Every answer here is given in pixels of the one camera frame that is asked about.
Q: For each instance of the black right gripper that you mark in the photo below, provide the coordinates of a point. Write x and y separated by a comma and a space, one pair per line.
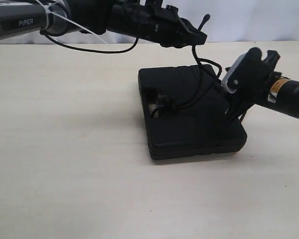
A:
247, 89

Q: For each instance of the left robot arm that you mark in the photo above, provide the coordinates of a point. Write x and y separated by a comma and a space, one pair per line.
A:
18, 17

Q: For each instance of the black plastic carrying case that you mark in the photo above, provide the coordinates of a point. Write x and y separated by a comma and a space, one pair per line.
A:
200, 130

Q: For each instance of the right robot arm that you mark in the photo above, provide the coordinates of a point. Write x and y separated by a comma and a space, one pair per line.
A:
276, 92

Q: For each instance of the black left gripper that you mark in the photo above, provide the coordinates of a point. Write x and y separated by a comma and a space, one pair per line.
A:
154, 23

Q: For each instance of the white zip tie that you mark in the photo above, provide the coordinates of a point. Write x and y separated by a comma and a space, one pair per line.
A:
47, 5

